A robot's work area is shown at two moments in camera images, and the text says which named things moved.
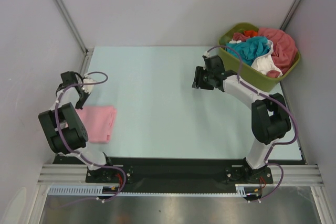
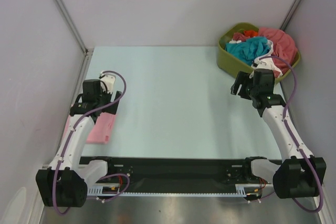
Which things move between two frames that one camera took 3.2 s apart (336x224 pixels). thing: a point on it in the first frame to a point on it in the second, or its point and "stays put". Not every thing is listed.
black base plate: [177, 174] stays put
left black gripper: [80, 105] to [112, 108]
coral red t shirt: [284, 50] stays put
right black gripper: [198, 82] to [242, 78]
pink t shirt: [99, 121] stays put
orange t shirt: [251, 33] stays put
